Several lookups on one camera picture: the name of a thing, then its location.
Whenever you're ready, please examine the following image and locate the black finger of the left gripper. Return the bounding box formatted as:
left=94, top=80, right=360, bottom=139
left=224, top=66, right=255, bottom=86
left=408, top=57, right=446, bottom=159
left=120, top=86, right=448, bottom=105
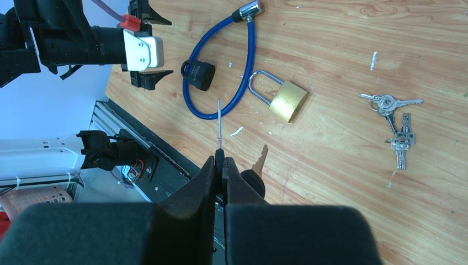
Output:
left=130, top=70, right=173, bottom=91
left=129, top=0, right=172, bottom=25

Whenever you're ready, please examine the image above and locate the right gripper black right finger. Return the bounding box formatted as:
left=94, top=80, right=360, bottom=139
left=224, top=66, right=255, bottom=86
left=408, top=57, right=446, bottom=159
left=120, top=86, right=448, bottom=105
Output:
left=222, top=157, right=382, bottom=264

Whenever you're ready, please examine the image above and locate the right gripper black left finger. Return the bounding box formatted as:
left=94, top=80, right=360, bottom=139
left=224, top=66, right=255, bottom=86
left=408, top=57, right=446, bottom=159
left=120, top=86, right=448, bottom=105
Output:
left=141, top=156, right=217, bottom=264

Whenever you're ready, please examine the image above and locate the small black padlock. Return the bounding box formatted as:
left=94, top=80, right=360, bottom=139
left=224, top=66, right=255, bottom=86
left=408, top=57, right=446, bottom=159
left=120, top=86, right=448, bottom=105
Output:
left=180, top=60, right=216, bottom=91

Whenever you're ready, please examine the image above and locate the black head key pair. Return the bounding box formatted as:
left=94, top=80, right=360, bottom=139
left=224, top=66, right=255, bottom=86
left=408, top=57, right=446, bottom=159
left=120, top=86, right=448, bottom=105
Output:
left=214, top=98, right=269, bottom=198

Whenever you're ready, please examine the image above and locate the blue cable lock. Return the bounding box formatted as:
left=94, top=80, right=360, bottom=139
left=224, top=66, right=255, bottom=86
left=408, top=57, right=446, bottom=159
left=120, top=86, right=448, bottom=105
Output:
left=182, top=0, right=265, bottom=121

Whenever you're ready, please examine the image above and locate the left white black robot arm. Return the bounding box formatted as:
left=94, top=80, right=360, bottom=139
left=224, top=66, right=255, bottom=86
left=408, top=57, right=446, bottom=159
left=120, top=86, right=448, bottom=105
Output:
left=1, top=1, right=171, bottom=188

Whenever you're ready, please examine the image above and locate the silver key bunch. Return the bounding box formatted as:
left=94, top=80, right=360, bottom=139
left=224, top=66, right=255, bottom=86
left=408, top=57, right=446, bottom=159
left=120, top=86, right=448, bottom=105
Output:
left=359, top=93, right=424, bottom=170

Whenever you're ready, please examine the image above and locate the brass padlock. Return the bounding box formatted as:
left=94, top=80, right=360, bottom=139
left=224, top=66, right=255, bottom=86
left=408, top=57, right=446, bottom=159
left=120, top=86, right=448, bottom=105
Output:
left=248, top=70, right=310, bottom=123

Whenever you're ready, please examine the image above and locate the pink perforated basket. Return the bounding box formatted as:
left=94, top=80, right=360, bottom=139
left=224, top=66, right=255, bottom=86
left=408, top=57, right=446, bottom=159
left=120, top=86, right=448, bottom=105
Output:
left=1, top=186, right=73, bottom=221

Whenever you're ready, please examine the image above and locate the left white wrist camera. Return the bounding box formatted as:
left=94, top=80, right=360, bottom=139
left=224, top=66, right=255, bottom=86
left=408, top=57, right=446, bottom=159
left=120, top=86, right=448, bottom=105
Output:
left=119, top=14, right=164, bottom=71

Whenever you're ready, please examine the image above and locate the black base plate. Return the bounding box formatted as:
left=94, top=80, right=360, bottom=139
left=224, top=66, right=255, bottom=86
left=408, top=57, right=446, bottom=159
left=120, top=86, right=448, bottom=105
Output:
left=106, top=98, right=220, bottom=257

